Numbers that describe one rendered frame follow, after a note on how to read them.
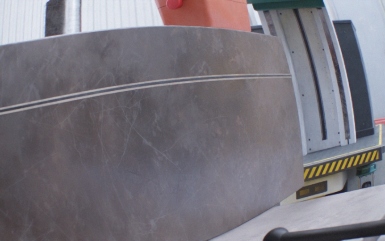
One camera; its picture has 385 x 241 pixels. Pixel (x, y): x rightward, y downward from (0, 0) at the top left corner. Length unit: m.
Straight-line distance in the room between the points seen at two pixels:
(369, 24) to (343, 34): 5.39
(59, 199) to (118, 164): 0.15
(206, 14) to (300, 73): 0.96
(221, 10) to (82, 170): 0.50
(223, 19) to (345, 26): 1.05
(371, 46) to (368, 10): 0.65
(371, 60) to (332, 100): 5.43
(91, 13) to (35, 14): 1.49
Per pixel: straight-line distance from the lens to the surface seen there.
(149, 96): 0.88
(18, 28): 9.41
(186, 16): 1.10
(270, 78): 1.20
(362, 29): 7.41
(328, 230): 0.67
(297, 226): 0.89
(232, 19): 1.14
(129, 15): 8.03
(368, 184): 1.72
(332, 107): 1.97
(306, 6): 1.91
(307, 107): 1.99
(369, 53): 7.37
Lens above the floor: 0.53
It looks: 1 degrees down
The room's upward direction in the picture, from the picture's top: 10 degrees counter-clockwise
